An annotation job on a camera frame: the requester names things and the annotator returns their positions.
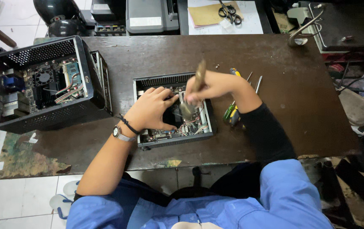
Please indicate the person's right hand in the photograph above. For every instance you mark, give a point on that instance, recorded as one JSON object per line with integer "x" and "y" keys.
{"x": 215, "y": 86}

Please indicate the grey printer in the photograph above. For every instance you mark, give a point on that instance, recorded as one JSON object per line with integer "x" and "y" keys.
{"x": 151, "y": 16}

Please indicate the brown paper envelope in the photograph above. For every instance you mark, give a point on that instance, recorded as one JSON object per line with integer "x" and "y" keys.
{"x": 204, "y": 14}

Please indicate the black ink tank printer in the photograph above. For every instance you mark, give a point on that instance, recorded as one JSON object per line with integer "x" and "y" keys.
{"x": 108, "y": 19}

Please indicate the white paper sheet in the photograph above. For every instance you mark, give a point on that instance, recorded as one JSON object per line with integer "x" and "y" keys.
{"x": 252, "y": 19}

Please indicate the black flat-topped machine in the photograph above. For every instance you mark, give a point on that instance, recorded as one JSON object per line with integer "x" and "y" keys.
{"x": 350, "y": 25}

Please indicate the curved metal hook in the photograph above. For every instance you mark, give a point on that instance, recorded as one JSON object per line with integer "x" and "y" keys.
{"x": 306, "y": 27}

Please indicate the black perforated case side panel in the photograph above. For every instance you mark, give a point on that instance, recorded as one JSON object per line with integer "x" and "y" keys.
{"x": 105, "y": 82}

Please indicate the black motorcycle helmet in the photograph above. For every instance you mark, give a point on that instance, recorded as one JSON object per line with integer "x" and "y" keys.
{"x": 58, "y": 12}

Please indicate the yellow and black screwdriver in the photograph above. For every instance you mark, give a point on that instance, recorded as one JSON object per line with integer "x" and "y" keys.
{"x": 234, "y": 117}
{"x": 235, "y": 71}

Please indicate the white paper scrap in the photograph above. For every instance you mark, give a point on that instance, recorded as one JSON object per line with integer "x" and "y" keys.
{"x": 33, "y": 138}

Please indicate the person's right fingers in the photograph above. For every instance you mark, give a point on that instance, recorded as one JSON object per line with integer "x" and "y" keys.
{"x": 193, "y": 97}

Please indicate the person's left hand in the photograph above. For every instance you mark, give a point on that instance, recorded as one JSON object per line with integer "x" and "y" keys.
{"x": 147, "y": 109}

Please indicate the blue shirt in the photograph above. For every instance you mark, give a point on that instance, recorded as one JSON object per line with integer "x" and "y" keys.
{"x": 280, "y": 197}

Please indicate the small black computer case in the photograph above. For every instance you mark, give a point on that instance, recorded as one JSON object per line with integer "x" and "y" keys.
{"x": 201, "y": 127}

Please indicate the large open black computer case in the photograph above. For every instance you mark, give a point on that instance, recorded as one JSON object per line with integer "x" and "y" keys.
{"x": 42, "y": 82}

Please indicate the silver wristwatch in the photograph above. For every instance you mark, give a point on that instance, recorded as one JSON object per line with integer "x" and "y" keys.
{"x": 120, "y": 134}

